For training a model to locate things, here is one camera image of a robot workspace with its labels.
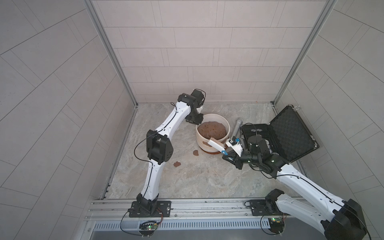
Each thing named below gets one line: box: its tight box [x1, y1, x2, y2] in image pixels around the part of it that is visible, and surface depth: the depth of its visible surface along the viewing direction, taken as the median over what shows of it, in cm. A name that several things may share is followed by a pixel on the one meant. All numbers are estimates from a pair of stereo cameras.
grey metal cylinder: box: [230, 117, 243, 139], surface depth 102 cm
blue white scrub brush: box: [207, 137, 228, 156], surface depth 72 cm
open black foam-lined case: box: [240, 104, 320, 163], surface depth 87 cm
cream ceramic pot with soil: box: [195, 113, 231, 153], surface depth 91 cm
